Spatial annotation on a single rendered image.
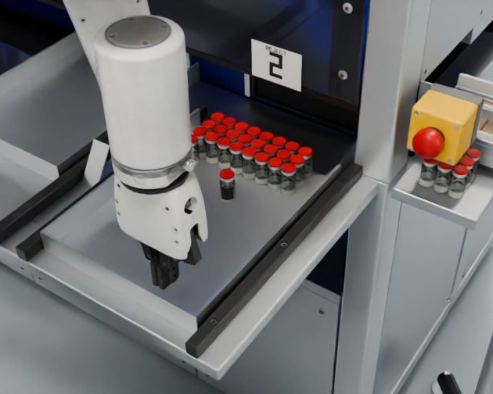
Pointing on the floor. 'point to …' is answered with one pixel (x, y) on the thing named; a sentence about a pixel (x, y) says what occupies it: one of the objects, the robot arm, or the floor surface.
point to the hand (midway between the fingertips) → (164, 269)
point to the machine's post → (393, 103)
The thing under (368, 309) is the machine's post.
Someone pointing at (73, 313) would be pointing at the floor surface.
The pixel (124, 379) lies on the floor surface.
